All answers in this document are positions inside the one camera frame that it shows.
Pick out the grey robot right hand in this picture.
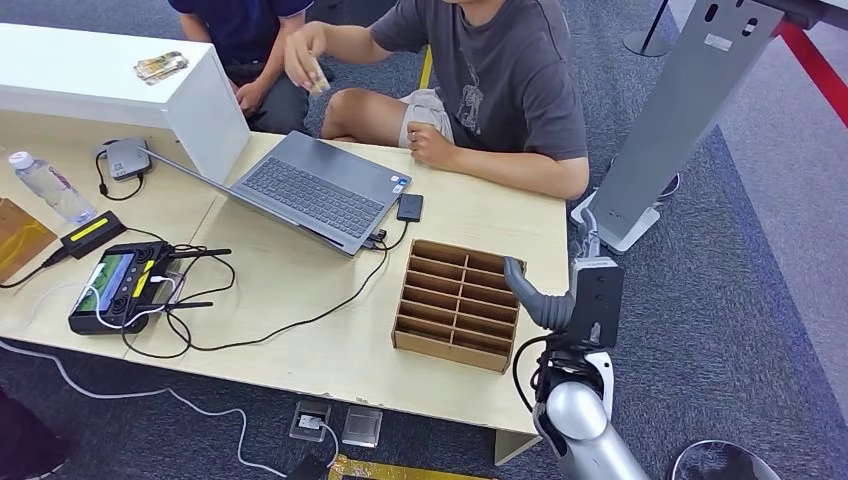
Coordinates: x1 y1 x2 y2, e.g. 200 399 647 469
502 208 602 331

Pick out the person's right hand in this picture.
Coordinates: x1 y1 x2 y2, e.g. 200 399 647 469
283 21 331 95

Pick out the person's left hand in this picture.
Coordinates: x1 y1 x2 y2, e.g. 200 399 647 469
405 121 458 170

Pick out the person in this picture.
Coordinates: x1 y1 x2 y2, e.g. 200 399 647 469
167 0 333 136
283 0 591 201

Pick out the wooden slotted card holder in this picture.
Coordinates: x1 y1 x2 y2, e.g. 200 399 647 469
390 239 528 374

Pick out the black external drive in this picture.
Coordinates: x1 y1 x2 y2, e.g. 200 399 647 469
396 193 425 224

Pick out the yellow floor line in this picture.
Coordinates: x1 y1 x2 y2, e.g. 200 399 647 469
417 44 435 91

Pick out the grey open laptop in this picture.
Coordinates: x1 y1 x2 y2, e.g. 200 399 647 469
137 130 413 258

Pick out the wooden table leg panel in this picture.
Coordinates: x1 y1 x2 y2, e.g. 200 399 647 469
493 429 542 467

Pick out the grey adapter hub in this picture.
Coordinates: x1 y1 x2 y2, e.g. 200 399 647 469
104 137 154 182

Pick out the white desk shelf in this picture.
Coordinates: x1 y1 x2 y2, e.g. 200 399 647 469
0 23 252 185

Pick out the square floor socket cover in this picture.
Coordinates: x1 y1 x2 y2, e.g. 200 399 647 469
341 405 384 449

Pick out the yellow and black floor tape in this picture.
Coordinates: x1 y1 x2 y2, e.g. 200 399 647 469
327 455 497 480

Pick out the grey kiosk stand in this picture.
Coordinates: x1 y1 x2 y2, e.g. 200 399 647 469
569 0 786 256

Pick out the black stanchion with round base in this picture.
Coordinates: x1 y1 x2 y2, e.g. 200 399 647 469
622 0 672 59

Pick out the round dark base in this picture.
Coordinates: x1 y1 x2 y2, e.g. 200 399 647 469
670 439 783 480

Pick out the floor socket with plug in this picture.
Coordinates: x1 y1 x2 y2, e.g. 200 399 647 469
288 399 333 444

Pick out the black charger with yellow label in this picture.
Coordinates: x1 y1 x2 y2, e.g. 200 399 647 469
59 210 128 260

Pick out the clear plastic water bottle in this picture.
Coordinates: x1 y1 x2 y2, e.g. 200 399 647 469
8 150 99 227

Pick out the black remote controller with screen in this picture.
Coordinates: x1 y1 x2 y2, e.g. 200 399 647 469
68 241 233 337

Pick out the brown cardboard box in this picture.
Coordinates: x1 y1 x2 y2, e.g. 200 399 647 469
0 197 60 285

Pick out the red barrier strip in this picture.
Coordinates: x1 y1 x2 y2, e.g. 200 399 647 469
776 18 848 128

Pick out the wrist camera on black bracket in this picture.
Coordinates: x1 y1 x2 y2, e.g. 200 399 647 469
568 256 626 350

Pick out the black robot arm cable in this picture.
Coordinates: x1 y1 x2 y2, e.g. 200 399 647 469
511 334 552 415

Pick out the short black drive cable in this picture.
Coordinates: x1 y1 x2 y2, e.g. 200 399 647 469
369 220 411 253

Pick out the long black cable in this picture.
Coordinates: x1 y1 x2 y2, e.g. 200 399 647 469
162 238 392 354

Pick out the black hub cable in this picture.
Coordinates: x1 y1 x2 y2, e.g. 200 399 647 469
93 139 146 203

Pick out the white socket cable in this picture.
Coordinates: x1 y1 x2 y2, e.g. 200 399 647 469
301 415 340 466

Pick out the white controller cable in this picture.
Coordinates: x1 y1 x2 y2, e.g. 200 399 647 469
86 264 180 331

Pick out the black charger cable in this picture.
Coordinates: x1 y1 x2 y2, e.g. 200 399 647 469
0 248 71 290

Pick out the white floor cable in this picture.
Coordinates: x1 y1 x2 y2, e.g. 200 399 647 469
0 339 287 479

